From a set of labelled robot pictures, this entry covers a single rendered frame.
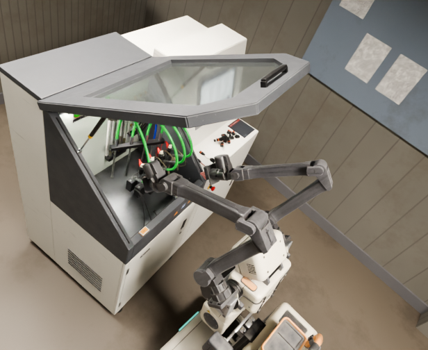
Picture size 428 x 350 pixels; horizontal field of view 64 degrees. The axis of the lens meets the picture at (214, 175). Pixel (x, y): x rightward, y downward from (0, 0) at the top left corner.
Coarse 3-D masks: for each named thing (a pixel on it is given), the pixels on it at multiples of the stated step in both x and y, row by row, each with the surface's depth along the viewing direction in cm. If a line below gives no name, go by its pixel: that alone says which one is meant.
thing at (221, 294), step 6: (222, 282) 140; (210, 288) 142; (216, 288) 139; (222, 288) 139; (228, 288) 140; (216, 294) 139; (222, 294) 139; (228, 294) 140; (234, 294) 142; (210, 300) 143; (216, 300) 140; (222, 300) 139; (228, 300) 139; (210, 306) 141; (216, 306) 138; (222, 306) 137
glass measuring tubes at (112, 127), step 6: (108, 126) 189; (114, 126) 189; (120, 126) 196; (126, 126) 200; (108, 132) 191; (114, 132) 192; (120, 132) 199; (108, 138) 195; (114, 138) 200; (120, 138) 202; (108, 144) 199; (108, 150) 203; (120, 150) 211; (108, 156) 205
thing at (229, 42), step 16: (208, 32) 220; (224, 32) 227; (160, 48) 190; (176, 48) 195; (192, 48) 200; (208, 48) 206; (224, 48) 212; (240, 48) 228; (192, 128) 218; (208, 128) 237; (192, 144) 226; (240, 160) 274; (224, 192) 301; (192, 224) 267
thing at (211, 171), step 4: (212, 164) 175; (208, 168) 173; (212, 168) 175; (216, 168) 177; (208, 172) 174; (212, 172) 172; (216, 172) 170; (208, 176) 174; (212, 176) 172; (216, 176) 171; (212, 180) 175; (216, 180) 177; (212, 184) 175
